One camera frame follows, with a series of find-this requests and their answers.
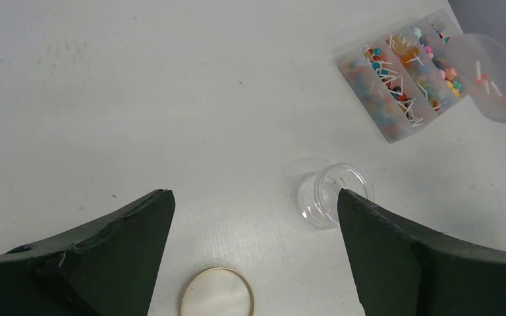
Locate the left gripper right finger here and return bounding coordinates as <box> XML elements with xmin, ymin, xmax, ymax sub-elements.
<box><xmin>338</xmin><ymin>190</ymin><xmax>506</xmax><ymax>315</ymax></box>

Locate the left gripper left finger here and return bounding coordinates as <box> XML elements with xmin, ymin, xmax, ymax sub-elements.
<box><xmin>0</xmin><ymin>190</ymin><xmax>175</xmax><ymax>315</ymax></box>

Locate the clear plastic scoop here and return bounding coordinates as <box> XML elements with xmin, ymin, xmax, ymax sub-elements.
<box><xmin>446</xmin><ymin>34</ymin><xmax>506</xmax><ymax>124</ymax></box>

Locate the clear plastic jar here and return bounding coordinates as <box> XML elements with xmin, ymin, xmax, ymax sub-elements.
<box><xmin>296</xmin><ymin>163</ymin><xmax>374</xmax><ymax>230</ymax></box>

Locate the clear compartment candy box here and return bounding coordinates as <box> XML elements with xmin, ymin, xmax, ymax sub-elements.
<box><xmin>338</xmin><ymin>9</ymin><xmax>468</xmax><ymax>144</ymax></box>

